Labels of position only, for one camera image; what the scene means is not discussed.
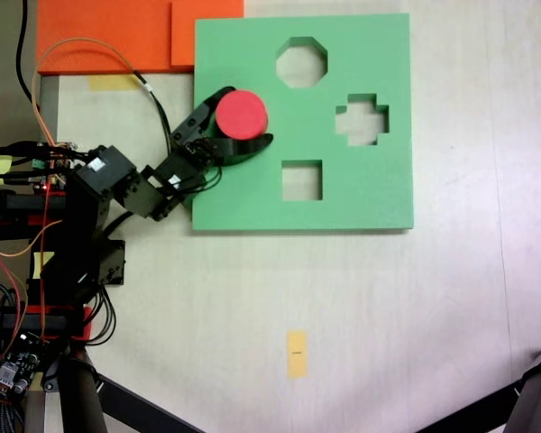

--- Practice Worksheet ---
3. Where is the driver circuit board with wires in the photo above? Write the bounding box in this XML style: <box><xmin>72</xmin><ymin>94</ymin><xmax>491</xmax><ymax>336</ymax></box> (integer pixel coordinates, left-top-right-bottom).
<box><xmin>29</xmin><ymin>140</ymin><xmax>91</xmax><ymax>187</ymax></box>

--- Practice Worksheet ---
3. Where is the red cylinder block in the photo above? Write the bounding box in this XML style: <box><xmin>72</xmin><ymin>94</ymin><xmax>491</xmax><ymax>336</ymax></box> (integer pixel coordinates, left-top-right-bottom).
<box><xmin>214</xmin><ymin>89</ymin><xmax>270</xmax><ymax>142</ymax></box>

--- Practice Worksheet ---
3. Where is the red black table clamp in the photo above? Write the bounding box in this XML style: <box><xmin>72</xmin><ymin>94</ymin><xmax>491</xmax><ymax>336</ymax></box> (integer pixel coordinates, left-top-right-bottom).
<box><xmin>0</xmin><ymin>302</ymin><xmax>94</xmax><ymax>343</ymax></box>
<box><xmin>0</xmin><ymin>187</ymin><xmax>71</xmax><ymax>229</ymax></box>

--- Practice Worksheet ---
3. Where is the black power converter board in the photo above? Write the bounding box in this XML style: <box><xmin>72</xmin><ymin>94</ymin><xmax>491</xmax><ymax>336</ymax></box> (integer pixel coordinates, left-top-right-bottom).
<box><xmin>0</xmin><ymin>332</ymin><xmax>45</xmax><ymax>401</ymax></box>

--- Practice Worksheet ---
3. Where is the wide yellow tape strip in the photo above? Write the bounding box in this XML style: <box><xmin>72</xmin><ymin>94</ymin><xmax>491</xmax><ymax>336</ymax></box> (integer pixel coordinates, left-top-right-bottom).
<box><xmin>87</xmin><ymin>74</ymin><xmax>139</xmax><ymax>92</ymax></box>

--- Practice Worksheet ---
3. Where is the braided grey cable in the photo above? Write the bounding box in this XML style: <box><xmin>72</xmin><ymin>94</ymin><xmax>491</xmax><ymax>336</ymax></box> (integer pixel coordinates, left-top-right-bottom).
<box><xmin>0</xmin><ymin>400</ymin><xmax>27</xmax><ymax>433</ymax></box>

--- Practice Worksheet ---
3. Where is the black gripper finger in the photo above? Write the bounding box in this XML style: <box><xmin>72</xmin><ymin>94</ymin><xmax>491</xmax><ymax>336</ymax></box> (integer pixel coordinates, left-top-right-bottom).
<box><xmin>206</xmin><ymin>133</ymin><xmax>275</xmax><ymax>170</ymax></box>
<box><xmin>191</xmin><ymin>85</ymin><xmax>237</xmax><ymax>133</ymax></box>

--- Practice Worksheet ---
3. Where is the black wire bundle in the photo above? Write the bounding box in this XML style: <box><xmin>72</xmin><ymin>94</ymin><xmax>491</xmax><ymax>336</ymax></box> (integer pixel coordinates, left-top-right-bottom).
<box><xmin>134</xmin><ymin>70</ymin><xmax>177</xmax><ymax>152</ymax></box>

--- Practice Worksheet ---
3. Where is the orange wire loop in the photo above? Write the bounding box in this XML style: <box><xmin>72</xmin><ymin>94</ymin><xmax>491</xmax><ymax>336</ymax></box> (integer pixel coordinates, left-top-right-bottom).
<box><xmin>31</xmin><ymin>37</ymin><xmax>141</xmax><ymax>157</ymax></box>

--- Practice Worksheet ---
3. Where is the black tripod leg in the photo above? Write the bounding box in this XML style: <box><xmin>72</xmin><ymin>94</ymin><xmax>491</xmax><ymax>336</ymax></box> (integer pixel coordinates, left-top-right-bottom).
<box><xmin>505</xmin><ymin>339</ymin><xmax>541</xmax><ymax>433</ymax></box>
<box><xmin>44</xmin><ymin>346</ymin><xmax>108</xmax><ymax>433</ymax></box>

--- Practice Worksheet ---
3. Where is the small yellow paper note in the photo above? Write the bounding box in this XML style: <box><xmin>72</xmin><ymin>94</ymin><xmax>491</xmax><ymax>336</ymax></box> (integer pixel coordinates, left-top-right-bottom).
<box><xmin>32</xmin><ymin>251</ymin><xmax>56</xmax><ymax>281</ymax></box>

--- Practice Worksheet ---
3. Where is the yellow tape marker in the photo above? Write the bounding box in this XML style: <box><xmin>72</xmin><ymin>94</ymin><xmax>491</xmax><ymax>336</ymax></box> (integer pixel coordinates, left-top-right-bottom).
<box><xmin>287</xmin><ymin>329</ymin><xmax>308</xmax><ymax>380</ymax></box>

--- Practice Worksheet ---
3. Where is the large orange foam block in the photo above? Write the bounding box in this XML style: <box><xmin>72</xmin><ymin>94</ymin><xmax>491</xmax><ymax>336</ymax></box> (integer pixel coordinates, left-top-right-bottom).
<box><xmin>35</xmin><ymin>0</ymin><xmax>174</xmax><ymax>76</ymax></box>

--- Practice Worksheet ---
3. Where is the thick black cable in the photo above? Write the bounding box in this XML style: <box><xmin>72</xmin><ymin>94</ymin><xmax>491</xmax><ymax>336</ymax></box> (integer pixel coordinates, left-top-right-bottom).
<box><xmin>16</xmin><ymin>0</ymin><xmax>34</xmax><ymax>103</ymax></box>

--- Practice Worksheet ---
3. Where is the grey metal post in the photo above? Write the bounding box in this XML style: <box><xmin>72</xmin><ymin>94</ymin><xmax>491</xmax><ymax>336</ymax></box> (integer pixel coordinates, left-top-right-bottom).
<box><xmin>39</xmin><ymin>75</ymin><xmax>60</xmax><ymax>143</ymax></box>

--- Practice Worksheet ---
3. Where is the green shape sorter board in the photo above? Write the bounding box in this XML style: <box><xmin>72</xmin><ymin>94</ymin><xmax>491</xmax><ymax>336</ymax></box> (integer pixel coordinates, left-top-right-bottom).
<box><xmin>190</xmin><ymin>13</ymin><xmax>416</xmax><ymax>235</ymax></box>

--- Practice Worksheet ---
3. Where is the small orange foam block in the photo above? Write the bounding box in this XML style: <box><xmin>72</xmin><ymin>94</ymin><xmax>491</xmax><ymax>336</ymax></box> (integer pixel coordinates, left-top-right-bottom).
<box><xmin>170</xmin><ymin>0</ymin><xmax>245</xmax><ymax>69</ymax></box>

